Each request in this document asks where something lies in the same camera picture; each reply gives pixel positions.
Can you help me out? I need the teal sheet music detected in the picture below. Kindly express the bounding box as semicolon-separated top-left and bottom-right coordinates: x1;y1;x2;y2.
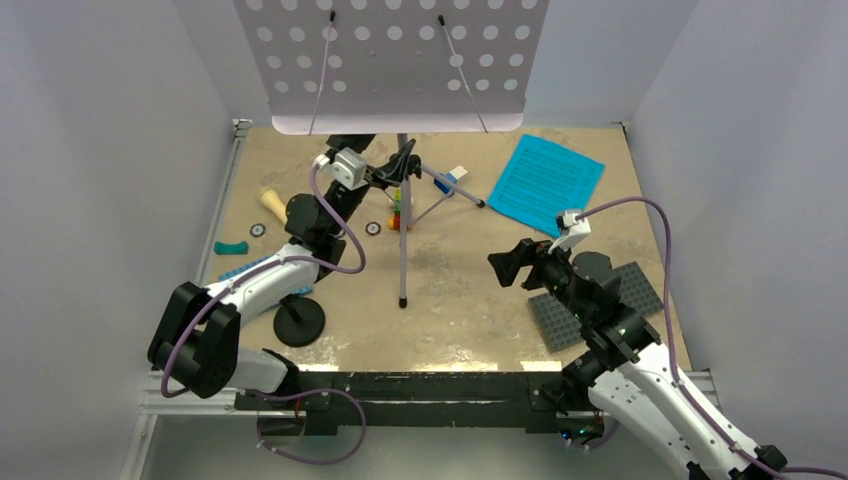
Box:
487;134;605;237

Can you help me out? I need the blue white brick stack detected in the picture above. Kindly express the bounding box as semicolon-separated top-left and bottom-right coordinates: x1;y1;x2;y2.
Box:
433;166;468;197

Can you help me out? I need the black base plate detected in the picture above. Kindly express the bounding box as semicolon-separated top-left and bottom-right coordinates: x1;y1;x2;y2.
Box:
235;371;612;443

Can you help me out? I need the grey brick baseplate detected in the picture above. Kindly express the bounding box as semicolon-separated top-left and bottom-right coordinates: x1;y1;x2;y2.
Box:
527;261;665;353

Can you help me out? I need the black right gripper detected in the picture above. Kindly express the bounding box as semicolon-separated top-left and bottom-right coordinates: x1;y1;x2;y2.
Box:
486;233;589;322

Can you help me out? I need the lilac tripod music stand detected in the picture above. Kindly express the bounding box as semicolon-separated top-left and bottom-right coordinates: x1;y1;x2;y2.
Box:
231;0;551;311

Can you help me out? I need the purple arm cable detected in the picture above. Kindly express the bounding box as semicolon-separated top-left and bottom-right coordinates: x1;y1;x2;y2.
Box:
576;196;848;480
160;162;367;399

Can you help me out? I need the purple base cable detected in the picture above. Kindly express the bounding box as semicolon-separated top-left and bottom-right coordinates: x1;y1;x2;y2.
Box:
245;387;367;466

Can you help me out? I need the dark blue poker chip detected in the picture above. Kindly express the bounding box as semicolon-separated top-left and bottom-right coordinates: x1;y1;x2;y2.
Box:
249;223;267;238

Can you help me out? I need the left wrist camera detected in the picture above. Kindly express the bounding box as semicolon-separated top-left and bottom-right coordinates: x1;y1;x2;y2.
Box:
313;147;368;191

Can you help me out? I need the black microphone desk stand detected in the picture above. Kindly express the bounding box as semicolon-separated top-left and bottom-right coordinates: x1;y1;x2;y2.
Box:
273;296;326;347

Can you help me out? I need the teal curved block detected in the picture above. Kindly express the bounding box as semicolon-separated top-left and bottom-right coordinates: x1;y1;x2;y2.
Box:
213;241;249;255

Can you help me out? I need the cream microphone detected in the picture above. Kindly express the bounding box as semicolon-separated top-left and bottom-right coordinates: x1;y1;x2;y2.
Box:
258;187;287;225

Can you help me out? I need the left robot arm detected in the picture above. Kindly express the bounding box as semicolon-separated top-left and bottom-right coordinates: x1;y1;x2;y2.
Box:
147;134;421;409

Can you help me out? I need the colourful toy brick car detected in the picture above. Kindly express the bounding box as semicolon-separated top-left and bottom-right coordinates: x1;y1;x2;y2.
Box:
387;189;403;231

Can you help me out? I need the light blue brick baseplate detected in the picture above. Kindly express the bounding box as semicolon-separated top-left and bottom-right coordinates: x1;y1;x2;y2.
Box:
206;254;318;322

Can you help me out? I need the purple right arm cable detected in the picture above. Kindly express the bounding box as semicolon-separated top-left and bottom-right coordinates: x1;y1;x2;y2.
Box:
576;196;848;480

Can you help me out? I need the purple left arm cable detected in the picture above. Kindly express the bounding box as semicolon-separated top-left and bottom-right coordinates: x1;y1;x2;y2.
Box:
160;162;367;399

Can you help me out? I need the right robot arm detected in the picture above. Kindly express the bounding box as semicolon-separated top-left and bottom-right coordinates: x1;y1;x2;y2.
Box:
487;239;788;479

